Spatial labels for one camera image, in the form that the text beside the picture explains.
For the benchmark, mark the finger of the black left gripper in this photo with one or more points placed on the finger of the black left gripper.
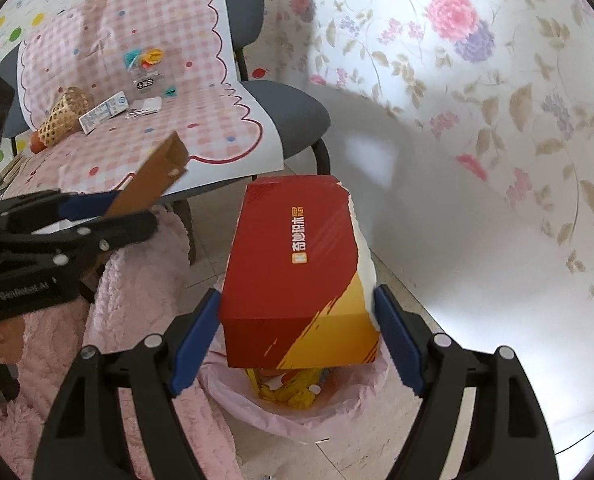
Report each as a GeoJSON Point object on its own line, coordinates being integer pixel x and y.
{"type": "Point", "coordinates": [84, 242]}
{"type": "Point", "coordinates": [47, 207]}

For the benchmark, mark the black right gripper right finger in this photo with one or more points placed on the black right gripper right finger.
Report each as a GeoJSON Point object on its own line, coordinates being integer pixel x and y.
{"type": "Point", "coordinates": [508, 437]}

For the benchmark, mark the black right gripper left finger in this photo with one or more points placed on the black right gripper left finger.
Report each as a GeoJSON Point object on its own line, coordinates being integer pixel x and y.
{"type": "Point", "coordinates": [187, 339]}

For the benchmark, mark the woven bamboo basket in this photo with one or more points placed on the woven bamboo basket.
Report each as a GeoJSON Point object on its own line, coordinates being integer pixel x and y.
{"type": "Point", "coordinates": [64, 116]}

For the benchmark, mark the white blue milk carton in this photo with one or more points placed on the white blue milk carton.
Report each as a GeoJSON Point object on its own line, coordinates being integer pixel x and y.
{"type": "Point", "coordinates": [110, 108]}

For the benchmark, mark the brown cardboard piece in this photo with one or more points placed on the brown cardboard piece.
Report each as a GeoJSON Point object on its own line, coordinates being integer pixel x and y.
{"type": "Point", "coordinates": [164, 167]}

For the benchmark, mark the white tissue pack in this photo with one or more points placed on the white tissue pack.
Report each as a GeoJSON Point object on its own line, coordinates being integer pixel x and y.
{"type": "Point", "coordinates": [144, 107]}

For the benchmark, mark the clear fruit snack bag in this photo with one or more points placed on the clear fruit snack bag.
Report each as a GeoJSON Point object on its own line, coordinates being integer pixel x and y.
{"type": "Point", "coordinates": [150, 71]}

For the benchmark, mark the red yellow cardboard box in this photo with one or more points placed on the red yellow cardboard box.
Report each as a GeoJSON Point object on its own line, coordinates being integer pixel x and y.
{"type": "Point", "coordinates": [298, 291]}

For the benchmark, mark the left hand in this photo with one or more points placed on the left hand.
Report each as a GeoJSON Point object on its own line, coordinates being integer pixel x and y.
{"type": "Point", "coordinates": [11, 340]}

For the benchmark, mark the red apple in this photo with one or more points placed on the red apple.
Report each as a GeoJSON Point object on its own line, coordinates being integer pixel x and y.
{"type": "Point", "coordinates": [36, 144]}

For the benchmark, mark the pink fluffy clothing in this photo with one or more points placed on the pink fluffy clothing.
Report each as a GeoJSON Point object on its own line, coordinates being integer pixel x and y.
{"type": "Point", "coordinates": [137, 295]}

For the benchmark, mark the pink checkered tablecloth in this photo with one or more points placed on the pink checkered tablecloth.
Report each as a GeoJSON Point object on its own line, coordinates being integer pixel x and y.
{"type": "Point", "coordinates": [177, 51]}

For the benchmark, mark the grey office chair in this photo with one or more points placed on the grey office chair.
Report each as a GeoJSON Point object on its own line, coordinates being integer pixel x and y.
{"type": "Point", "coordinates": [300, 119]}

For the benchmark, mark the floral pattern backdrop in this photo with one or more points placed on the floral pattern backdrop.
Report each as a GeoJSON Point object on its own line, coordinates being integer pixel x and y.
{"type": "Point", "coordinates": [464, 131]}

